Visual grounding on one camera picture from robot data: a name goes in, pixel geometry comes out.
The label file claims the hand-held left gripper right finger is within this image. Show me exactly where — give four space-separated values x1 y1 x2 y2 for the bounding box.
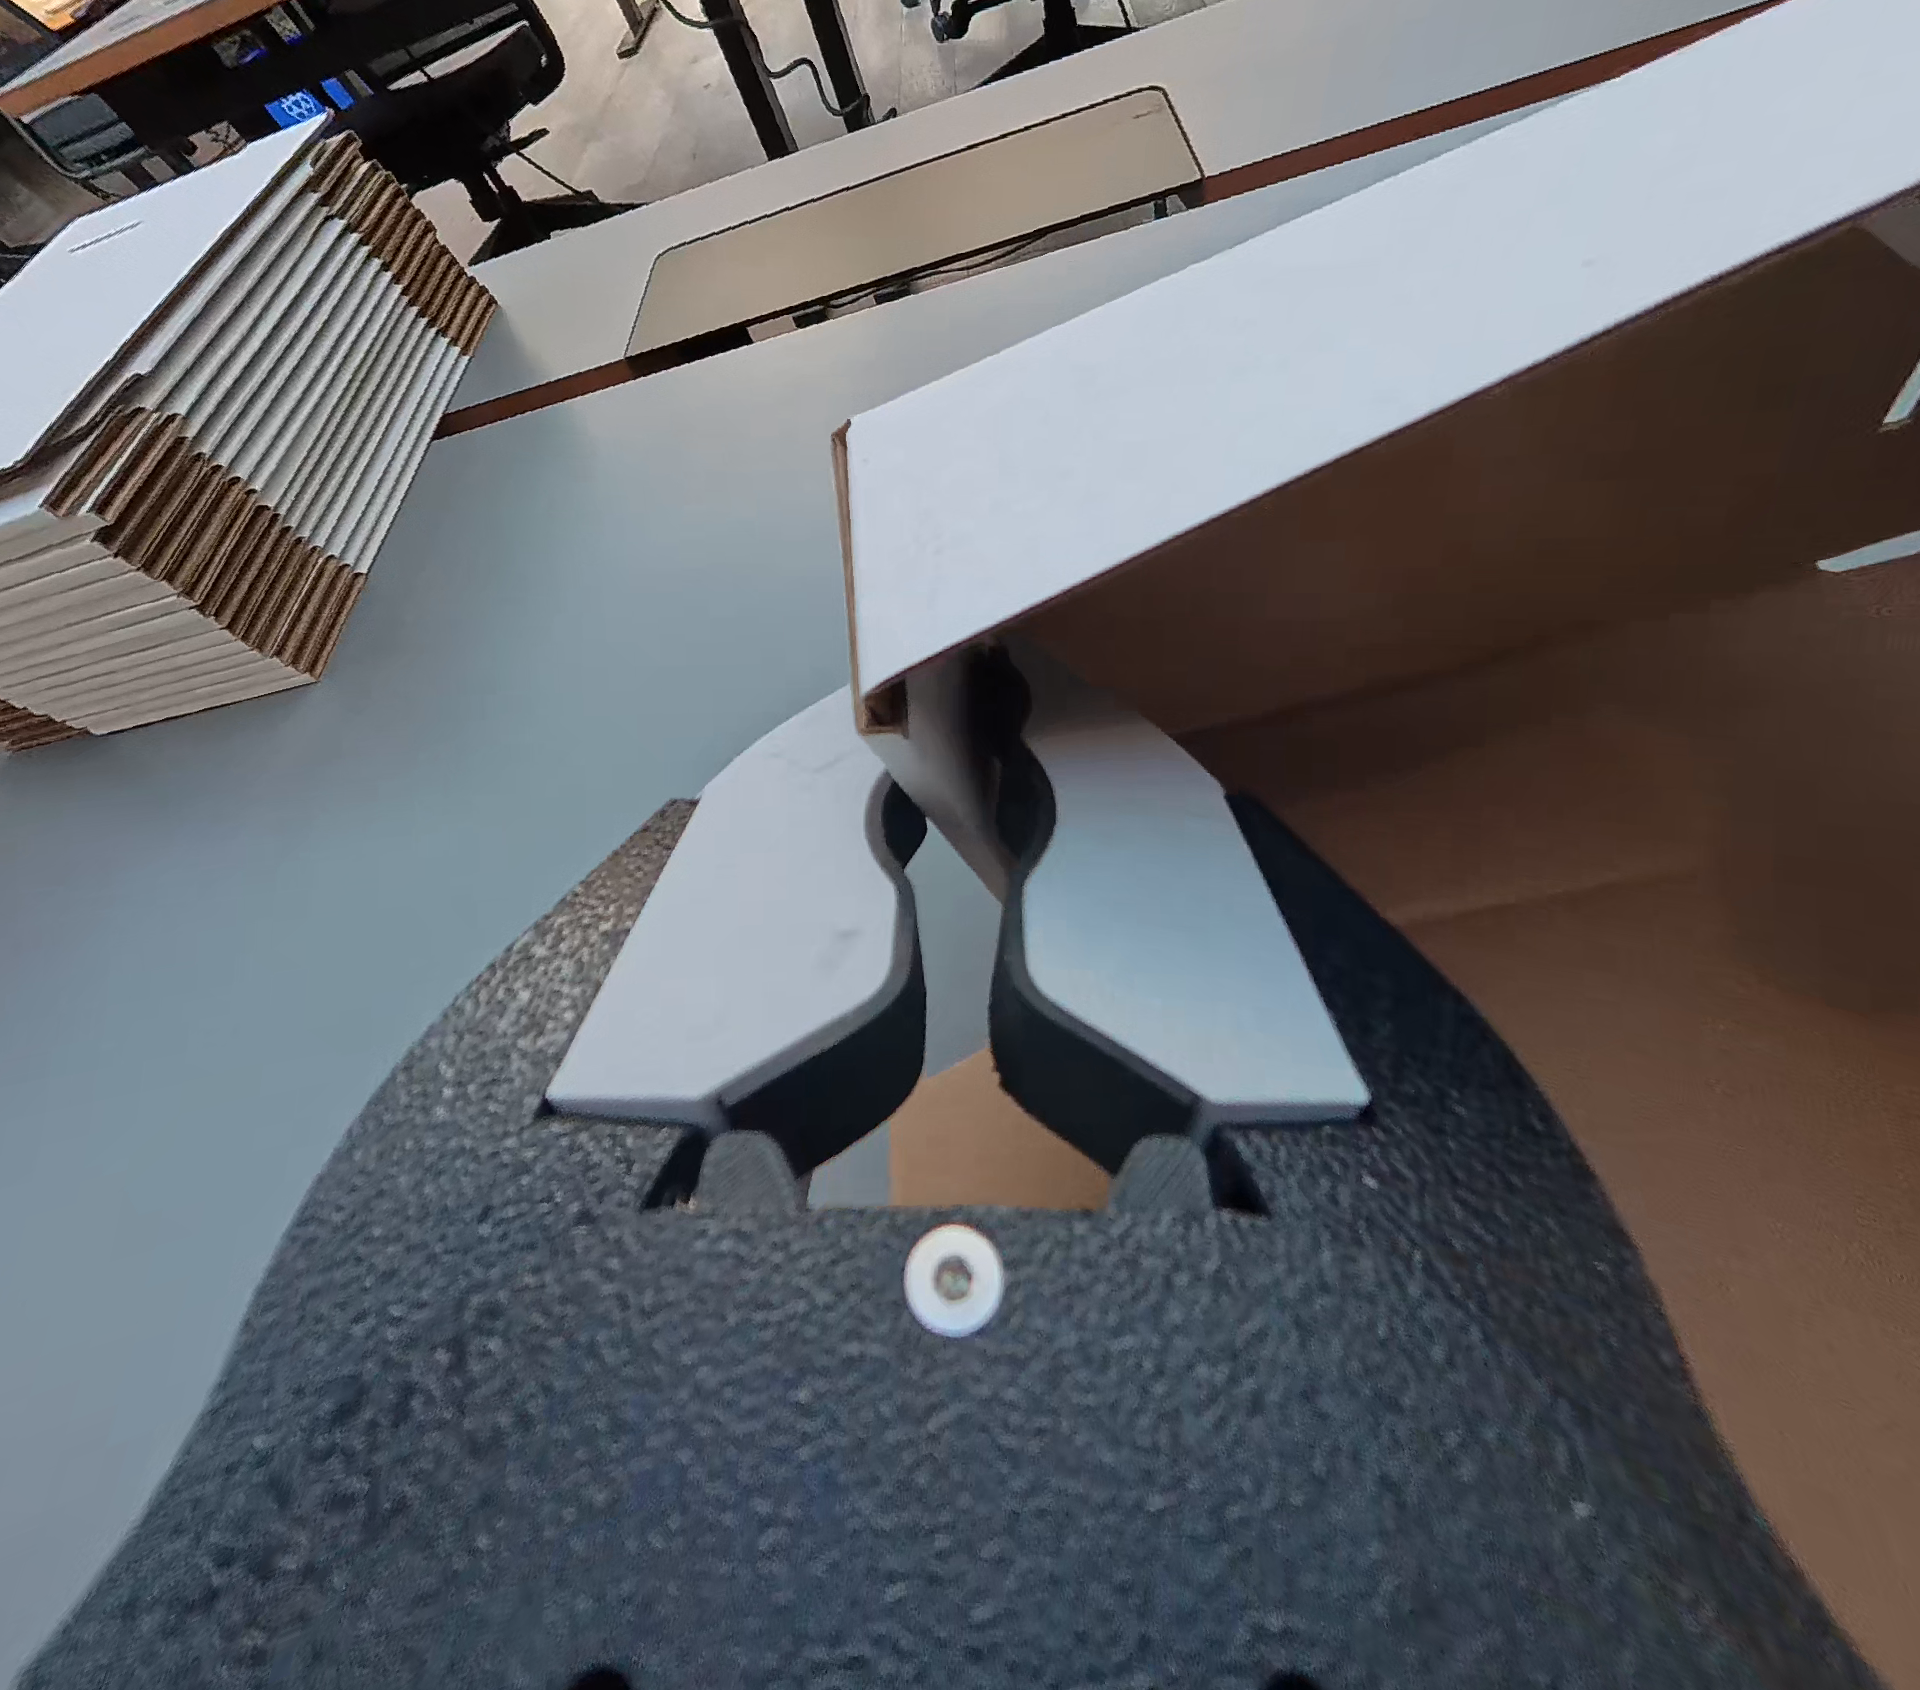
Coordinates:
981 646 1373 1185

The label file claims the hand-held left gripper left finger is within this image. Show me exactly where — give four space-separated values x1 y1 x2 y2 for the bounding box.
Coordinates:
543 683 932 1189

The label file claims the white cardboard box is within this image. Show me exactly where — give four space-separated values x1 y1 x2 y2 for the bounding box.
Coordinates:
832 0 1920 1690

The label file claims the stack of flat cardboard sheets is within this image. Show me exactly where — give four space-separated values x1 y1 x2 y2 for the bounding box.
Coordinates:
0 111 498 753

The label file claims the grey desk cable flap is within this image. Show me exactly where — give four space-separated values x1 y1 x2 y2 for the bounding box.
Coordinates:
621 83 1209 360

